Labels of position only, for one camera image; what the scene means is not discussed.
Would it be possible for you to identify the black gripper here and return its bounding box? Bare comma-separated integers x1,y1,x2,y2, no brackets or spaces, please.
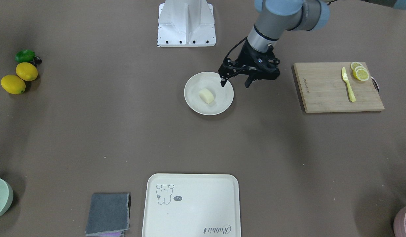
218,42,281,88

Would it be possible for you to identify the pale white bun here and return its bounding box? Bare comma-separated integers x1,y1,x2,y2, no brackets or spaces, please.
198,88,215,104

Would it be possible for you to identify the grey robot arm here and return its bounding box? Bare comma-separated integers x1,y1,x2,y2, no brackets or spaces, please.
218,0,330,88

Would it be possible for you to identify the cream rabbit tray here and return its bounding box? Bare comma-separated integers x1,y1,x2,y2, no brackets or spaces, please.
142,173,241,237

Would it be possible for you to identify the white round plate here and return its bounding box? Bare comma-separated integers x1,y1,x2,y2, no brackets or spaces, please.
184,72,234,116

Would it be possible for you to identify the wooden cutting board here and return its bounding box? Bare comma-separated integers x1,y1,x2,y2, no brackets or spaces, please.
293,63,384,113

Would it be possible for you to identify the yellow plastic knife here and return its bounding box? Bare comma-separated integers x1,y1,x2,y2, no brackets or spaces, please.
341,67,356,102

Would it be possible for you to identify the lemon slice back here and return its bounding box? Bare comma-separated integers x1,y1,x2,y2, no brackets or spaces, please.
350,62,364,71

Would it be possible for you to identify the lemon slice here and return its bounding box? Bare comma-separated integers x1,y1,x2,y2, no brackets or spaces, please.
352,66,370,81
350,62,364,71

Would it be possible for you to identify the lemon slice front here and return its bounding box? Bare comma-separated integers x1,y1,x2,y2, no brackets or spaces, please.
352,66,370,81

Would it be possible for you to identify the grey folded cloth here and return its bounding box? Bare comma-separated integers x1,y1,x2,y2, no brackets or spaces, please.
85,193,130,237

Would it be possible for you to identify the small black object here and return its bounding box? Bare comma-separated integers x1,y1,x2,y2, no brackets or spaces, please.
29,56,42,67

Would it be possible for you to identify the yellow lemon near lime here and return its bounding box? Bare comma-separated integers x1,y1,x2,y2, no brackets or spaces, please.
15,63,38,81

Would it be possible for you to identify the green lime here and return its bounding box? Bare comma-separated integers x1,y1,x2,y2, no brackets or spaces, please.
14,50,36,63

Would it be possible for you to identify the pink bowl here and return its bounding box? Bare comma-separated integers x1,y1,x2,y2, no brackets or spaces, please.
393,206,406,237

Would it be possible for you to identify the yellow lemon outer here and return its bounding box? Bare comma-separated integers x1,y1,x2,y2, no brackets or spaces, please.
1,75,26,94

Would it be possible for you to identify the light green bowl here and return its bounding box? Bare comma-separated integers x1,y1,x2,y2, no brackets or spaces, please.
0,178,13,216

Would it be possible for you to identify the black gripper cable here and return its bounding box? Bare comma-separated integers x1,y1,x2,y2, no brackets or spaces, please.
225,37,248,61

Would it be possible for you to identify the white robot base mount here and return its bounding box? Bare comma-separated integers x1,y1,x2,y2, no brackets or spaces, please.
157,0,216,47

